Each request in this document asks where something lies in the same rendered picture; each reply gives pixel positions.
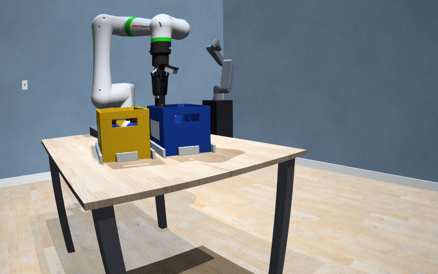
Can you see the white bottle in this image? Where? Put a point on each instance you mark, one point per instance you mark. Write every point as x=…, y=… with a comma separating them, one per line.
x=126, y=122

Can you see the yellow divided crate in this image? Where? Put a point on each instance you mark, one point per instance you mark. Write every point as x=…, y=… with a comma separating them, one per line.
x=123, y=139

